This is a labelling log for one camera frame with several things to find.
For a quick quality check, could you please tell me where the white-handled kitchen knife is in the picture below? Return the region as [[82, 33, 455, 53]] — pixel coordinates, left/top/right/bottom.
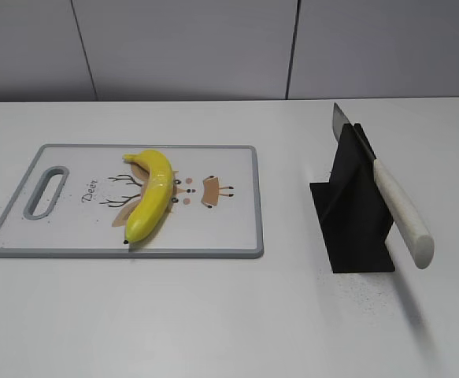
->
[[331, 102, 435, 269]]

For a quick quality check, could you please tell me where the yellow plastic banana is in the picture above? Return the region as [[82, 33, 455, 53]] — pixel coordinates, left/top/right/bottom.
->
[[123, 150, 174, 244]]

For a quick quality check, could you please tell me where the black knife stand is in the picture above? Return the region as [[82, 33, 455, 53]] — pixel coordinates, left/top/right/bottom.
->
[[309, 124, 395, 273]]

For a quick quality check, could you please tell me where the white grey-rimmed cutting board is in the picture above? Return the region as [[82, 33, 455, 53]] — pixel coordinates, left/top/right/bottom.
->
[[0, 144, 264, 258]]

